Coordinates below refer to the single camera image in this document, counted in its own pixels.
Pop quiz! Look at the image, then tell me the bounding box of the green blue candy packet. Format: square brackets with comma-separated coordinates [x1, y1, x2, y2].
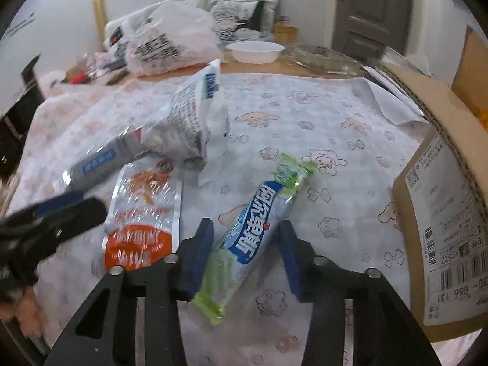
[193, 153, 318, 325]

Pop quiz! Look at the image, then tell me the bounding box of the person's left hand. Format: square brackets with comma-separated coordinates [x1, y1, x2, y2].
[0, 287, 44, 338]

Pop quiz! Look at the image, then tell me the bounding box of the grey seaweed snack packet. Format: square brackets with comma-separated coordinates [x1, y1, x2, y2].
[60, 126, 147, 192]

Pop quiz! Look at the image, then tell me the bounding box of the orange white snack packet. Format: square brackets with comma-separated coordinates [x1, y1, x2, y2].
[103, 155, 183, 270]

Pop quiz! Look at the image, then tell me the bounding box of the black remote control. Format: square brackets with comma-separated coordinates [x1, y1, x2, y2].
[105, 69, 129, 86]

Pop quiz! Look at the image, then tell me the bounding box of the white printed snack bag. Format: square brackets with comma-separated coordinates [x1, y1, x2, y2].
[142, 59, 229, 186]

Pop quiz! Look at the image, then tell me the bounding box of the white plastic shopping bag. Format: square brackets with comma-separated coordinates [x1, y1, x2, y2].
[125, 2, 223, 76]

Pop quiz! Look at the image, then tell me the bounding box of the clear plastic tray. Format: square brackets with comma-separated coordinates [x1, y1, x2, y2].
[283, 44, 362, 76]

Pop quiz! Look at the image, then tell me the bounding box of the white plastic bowl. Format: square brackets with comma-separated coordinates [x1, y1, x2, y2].
[226, 41, 285, 64]

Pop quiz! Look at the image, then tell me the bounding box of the small cardboard box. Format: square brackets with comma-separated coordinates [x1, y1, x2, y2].
[273, 23, 299, 44]

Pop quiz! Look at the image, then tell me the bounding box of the dark wooden door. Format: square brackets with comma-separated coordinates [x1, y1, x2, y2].
[332, 0, 412, 62]

